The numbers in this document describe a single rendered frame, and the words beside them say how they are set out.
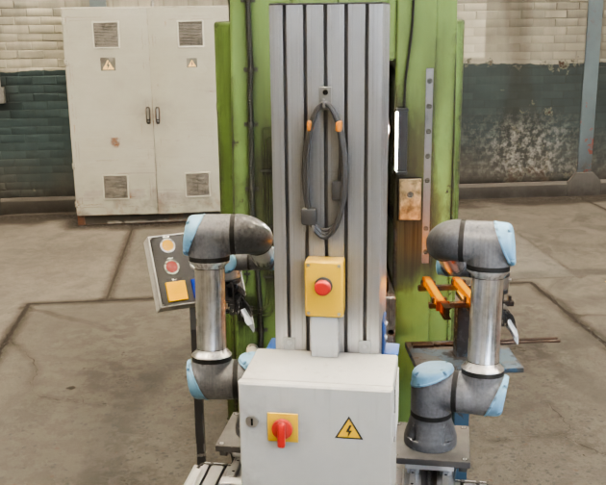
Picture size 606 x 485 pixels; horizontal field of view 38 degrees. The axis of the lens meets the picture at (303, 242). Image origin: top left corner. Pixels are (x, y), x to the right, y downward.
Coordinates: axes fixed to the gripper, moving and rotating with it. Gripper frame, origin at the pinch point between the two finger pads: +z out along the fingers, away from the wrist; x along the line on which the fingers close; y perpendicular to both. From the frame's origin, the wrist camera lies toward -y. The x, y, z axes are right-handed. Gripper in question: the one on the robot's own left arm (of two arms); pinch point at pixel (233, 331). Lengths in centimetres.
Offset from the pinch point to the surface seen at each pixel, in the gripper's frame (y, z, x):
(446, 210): -75, -28, 73
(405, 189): -70, -38, 56
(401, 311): -71, 15, 56
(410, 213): -70, -28, 58
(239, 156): -61, -52, -10
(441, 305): -22, -5, 72
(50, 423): -101, 93, -123
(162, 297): -16.1, -5.8, -30.7
